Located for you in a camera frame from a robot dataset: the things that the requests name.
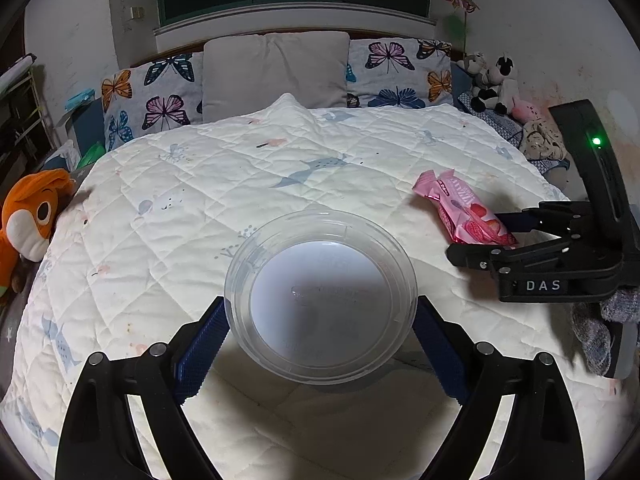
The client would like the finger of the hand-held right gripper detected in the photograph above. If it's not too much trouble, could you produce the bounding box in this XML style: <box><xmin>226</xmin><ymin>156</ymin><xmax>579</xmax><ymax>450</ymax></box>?
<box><xmin>446</xmin><ymin>236</ymin><xmax>576</xmax><ymax>275</ymax></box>
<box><xmin>495</xmin><ymin>201</ymin><xmax>593</xmax><ymax>235</ymax></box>

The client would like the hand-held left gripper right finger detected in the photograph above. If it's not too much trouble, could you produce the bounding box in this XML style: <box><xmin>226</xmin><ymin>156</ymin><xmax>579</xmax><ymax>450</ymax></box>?
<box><xmin>412</xmin><ymin>296</ymin><xmax>586</xmax><ymax>480</ymax></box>

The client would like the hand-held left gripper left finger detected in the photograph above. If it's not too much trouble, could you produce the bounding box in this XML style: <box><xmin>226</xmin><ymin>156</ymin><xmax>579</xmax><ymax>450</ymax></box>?
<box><xmin>55</xmin><ymin>296</ymin><xmax>231</xmax><ymax>480</ymax></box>

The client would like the pink snack packet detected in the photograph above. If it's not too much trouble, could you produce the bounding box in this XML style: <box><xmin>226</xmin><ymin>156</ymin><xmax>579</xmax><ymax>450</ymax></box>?
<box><xmin>412</xmin><ymin>170</ymin><xmax>518</xmax><ymax>248</ymax></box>

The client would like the clear plastic bowl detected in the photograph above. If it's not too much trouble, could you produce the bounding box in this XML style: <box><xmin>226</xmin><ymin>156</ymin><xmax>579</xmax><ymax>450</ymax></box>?
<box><xmin>224</xmin><ymin>210</ymin><xmax>418</xmax><ymax>386</ymax></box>

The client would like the person's right hand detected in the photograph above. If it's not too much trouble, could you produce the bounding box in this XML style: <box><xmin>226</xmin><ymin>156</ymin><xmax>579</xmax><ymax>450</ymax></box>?
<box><xmin>571</xmin><ymin>285</ymin><xmax>640</xmax><ymax>376</ymax></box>

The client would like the beige spotted cloth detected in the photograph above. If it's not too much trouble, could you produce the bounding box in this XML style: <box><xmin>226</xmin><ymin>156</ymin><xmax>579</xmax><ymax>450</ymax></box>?
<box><xmin>520</xmin><ymin>119</ymin><xmax>568</xmax><ymax>161</ymax></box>

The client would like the pink plush toy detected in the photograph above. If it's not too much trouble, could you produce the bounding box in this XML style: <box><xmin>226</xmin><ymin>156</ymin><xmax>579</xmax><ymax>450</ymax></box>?
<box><xmin>507</xmin><ymin>100</ymin><xmax>538</xmax><ymax>121</ymax></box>

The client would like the blue checked folded blanket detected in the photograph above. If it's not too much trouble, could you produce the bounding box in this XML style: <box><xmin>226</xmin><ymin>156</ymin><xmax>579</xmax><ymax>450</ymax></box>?
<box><xmin>455</xmin><ymin>92</ymin><xmax>571</xmax><ymax>173</ymax></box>

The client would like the black white cow plush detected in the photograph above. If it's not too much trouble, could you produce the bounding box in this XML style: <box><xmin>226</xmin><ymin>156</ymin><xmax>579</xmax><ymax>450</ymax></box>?
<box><xmin>472</xmin><ymin>52</ymin><xmax>521</xmax><ymax>116</ymax></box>

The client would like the grey spotted plush toy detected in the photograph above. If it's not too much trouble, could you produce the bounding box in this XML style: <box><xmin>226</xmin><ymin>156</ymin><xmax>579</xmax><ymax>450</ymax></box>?
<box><xmin>457</xmin><ymin>52</ymin><xmax>488</xmax><ymax>91</ymax></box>

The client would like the white quilted printed blanket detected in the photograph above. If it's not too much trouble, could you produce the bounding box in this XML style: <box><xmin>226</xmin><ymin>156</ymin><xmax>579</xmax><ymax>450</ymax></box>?
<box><xmin>0</xmin><ymin>92</ymin><xmax>596</xmax><ymax>480</ymax></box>

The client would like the large butterfly print pillow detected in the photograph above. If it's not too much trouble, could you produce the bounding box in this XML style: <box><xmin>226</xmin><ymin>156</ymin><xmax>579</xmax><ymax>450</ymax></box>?
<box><xmin>346</xmin><ymin>38</ymin><xmax>453</xmax><ymax>109</ymax></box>

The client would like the orange plush toy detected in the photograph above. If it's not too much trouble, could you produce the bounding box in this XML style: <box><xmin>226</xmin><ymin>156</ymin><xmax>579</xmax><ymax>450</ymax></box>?
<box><xmin>0</xmin><ymin>169</ymin><xmax>76</xmax><ymax>301</ymax></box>

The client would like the small butterfly print pillow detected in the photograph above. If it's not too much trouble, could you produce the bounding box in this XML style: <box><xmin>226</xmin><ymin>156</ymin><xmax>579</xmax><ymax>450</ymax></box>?
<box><xmin>101</xmin><ymin>52</ymin><xmax>205</xmax><ymax>151</ymax></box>

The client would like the teal plastic item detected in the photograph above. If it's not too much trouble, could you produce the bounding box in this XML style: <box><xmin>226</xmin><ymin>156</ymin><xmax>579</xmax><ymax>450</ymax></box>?
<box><xmin>65</xmin><ymin>88</ymin><xmax>97</xmax><ymax>111</ymax></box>

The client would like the grey pillow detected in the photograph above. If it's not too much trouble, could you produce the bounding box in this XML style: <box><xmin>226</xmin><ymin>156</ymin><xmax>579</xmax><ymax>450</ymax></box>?
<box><xmin>201</xmin><ymin>31</ymin><xmax>351</xmax><ymax>123</ymax></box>

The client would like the metal shelf rack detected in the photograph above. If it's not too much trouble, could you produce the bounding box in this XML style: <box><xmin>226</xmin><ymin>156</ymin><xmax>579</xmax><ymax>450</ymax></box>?
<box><xmin>0</xmin><ymin>52</ymin><xmax>48</xmax><ymax>161</ymax></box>

